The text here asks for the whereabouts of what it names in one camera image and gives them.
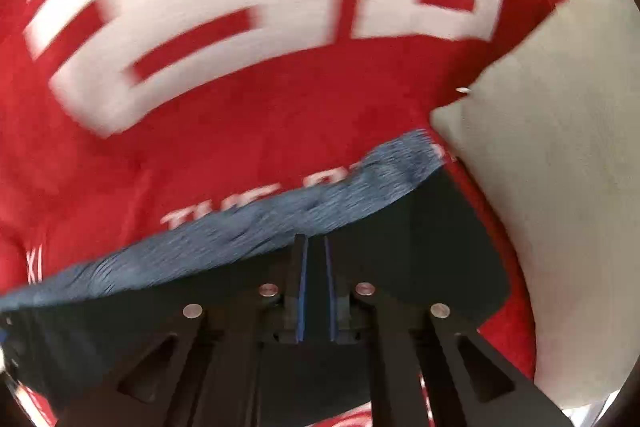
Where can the red blanket with white characters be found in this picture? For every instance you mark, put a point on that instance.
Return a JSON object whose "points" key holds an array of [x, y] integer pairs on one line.
{"points": [[124, 119]]}

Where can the black and grey patterned pants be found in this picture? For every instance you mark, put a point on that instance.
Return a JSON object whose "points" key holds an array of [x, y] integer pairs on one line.
{"points": [[399, 213]]}

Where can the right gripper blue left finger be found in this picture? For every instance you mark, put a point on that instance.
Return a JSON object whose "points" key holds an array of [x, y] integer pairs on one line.
{"points": [[293, 306]]}

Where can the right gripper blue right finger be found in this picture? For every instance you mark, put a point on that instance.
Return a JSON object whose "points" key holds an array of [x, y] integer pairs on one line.
{"points": [[342, 327]]}

